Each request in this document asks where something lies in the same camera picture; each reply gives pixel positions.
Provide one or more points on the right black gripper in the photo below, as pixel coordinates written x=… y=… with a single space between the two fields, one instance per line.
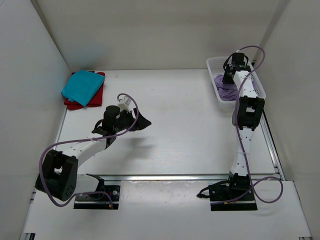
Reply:
x=226 y=80

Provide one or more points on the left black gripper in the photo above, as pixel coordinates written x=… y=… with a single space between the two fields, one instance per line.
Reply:
x=141 y=123

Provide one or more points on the lavender t-shirt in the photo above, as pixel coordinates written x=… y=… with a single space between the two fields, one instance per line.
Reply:
x=227 y=92

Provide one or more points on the red t-shirt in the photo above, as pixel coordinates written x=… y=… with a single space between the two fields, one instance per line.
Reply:
x=95 y=102

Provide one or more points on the teal t-shirt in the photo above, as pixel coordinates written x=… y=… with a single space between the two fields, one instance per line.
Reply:
x=82 y=86

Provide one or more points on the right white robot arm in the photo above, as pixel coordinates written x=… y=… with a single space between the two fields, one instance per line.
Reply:
x=246 y=118

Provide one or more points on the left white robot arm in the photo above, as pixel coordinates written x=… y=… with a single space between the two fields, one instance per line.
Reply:
x=60 y=168

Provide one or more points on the white plastic basket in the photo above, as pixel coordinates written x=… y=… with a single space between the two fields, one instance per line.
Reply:
x=215 y=67

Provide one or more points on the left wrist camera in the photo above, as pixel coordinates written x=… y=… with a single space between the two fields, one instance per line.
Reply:
x=124 y=104

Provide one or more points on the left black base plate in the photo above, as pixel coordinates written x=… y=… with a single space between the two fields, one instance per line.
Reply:
x=100 y=201

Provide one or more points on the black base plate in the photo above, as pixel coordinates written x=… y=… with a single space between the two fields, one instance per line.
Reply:
x=100 y=201
x=223 y=198

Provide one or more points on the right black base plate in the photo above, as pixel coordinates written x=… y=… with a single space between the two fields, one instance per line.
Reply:
x=223 y=198

